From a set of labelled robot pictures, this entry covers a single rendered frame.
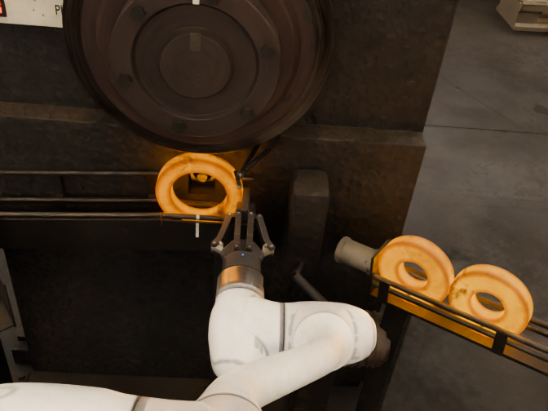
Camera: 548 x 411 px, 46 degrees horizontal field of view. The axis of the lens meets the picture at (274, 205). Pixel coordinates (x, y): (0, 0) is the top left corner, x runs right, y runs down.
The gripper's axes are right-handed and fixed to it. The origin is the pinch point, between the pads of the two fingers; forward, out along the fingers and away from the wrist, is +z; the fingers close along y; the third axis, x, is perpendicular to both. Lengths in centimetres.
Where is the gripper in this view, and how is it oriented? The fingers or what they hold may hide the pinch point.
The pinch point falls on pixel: (245, 203)
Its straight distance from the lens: 137.7
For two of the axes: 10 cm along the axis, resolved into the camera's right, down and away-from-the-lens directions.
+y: 10.0, 0.7, 0.5
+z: 0.1, -7.0, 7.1
